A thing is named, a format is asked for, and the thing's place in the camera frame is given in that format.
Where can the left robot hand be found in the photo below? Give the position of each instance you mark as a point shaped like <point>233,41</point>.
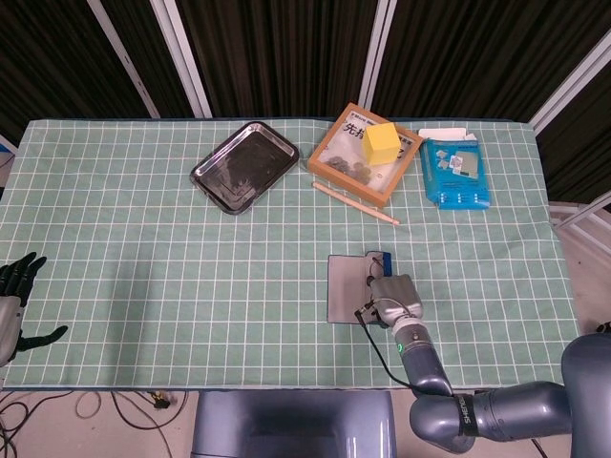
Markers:
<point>9,324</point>

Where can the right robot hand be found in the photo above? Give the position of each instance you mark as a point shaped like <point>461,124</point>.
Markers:
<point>396,296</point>

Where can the wire-rimmed eyeglasses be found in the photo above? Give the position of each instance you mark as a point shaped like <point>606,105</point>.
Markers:
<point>373,261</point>

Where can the dark blue glasses case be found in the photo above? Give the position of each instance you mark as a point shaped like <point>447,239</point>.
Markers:
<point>346,286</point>

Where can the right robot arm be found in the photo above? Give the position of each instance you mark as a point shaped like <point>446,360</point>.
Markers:
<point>425,362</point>

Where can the light wooden stick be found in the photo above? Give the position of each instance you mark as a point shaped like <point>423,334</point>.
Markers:
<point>353,202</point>

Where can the blue cardboard package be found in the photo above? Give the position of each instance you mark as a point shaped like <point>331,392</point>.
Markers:
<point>453,176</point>

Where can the yellow foam cube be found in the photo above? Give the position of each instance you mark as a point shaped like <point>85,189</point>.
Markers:
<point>379,145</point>

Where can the green checked tablecloth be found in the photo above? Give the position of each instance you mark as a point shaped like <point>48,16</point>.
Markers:
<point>143,238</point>

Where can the clear printed plastic bag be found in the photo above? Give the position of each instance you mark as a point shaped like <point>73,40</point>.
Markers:
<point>343,143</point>

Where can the blue grey robot torso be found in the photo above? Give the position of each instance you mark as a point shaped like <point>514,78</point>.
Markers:
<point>286,420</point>

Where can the white flat paper box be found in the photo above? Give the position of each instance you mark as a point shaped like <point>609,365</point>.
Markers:
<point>444,132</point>

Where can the shiny metal tray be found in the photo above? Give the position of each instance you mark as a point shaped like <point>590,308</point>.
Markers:
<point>243,167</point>

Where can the wooden frame box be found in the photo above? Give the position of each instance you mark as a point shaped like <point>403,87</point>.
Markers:
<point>346,187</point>

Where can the aluminium frame bar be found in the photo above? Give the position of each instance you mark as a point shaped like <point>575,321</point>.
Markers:
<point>582,214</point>

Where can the angled white corner post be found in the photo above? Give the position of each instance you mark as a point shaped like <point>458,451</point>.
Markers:
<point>568,86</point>

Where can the thin white partition post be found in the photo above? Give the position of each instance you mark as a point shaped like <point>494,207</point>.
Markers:
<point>124,57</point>

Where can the wide white partition post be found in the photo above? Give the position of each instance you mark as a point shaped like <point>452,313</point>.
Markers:
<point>183,57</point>

